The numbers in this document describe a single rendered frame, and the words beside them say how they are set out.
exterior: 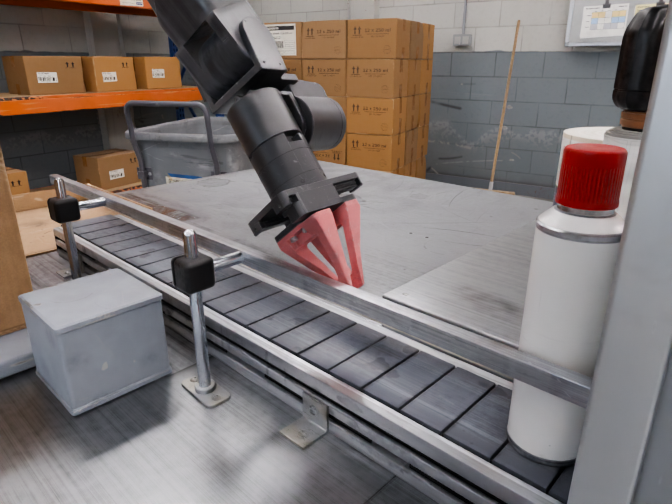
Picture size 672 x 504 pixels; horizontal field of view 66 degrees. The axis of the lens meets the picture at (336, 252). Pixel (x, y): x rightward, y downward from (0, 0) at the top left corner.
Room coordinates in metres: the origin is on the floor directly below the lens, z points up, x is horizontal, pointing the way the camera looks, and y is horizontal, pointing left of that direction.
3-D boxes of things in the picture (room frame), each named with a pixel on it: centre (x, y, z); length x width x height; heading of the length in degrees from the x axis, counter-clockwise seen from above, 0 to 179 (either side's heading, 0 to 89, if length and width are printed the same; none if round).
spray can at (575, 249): (0.29, -0.15, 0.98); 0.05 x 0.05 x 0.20
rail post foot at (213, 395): (0.42, 0.13, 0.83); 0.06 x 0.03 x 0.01; 44
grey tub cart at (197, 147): (2.90, 0.69, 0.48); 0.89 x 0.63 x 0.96; 166
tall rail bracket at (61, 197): (0.65, 0.33, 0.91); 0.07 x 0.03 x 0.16; 136
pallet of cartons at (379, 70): (4.23, -0.10, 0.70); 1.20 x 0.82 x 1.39; 63
